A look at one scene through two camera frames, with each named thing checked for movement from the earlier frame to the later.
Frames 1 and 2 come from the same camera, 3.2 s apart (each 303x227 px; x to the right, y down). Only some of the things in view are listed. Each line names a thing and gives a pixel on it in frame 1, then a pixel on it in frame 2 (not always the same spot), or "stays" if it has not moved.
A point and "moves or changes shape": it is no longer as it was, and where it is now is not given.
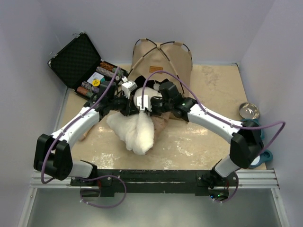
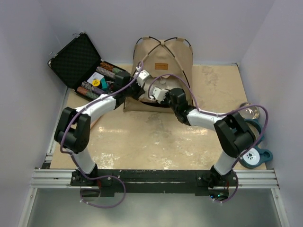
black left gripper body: x=123 y=104 → x=134 y=90
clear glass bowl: x=249 y=111 stays
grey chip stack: x=105 y=71 stays
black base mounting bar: x=200 y=182 stays
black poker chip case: x=77 y=65 stays
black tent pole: x=165 y=55 moves or changes shape
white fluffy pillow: x=135 y=133 → x=168 y=83
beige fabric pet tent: x=152 y=65 moves or changes shape
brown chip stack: x=106 y=65 stays
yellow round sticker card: x=95 y=82 stays
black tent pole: x=155 y=47 → x=160 y=44
